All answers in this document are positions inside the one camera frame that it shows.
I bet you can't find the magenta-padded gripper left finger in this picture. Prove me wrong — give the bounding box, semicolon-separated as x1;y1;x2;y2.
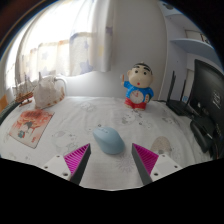
42;143;92;186

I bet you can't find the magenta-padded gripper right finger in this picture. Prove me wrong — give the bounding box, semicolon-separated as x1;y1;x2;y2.
131;142;184;186

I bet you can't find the light blue computer mouse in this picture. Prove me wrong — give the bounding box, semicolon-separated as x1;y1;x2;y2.
92;125;126;156

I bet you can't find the white cartoon-print tablecloth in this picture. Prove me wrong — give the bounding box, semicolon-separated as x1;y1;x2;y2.
0;95;214;191

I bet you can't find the black router with antennas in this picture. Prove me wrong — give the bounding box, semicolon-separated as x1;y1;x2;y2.
165;70;198;118

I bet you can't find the large white conch shell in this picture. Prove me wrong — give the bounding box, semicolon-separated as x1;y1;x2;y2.
33;72;67;110

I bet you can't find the black keyboard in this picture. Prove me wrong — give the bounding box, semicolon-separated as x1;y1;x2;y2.
0;99;21;125

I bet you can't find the wooden model sailing ship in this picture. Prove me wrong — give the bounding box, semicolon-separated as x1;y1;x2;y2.
12;72;37;107

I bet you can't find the cartoon boy clock figurine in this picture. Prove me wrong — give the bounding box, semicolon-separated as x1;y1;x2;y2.
120;61;155;111

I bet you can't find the orange box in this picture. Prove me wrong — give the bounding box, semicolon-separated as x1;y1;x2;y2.
0;94;8;113

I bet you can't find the black computer monitor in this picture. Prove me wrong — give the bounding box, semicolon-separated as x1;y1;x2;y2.
189;58;224;159

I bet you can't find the white star-print curtain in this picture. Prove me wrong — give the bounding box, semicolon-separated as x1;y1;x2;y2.
14;0;116;83

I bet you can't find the white wall shelf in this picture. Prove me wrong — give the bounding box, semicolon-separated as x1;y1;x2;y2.
169;37;216;61

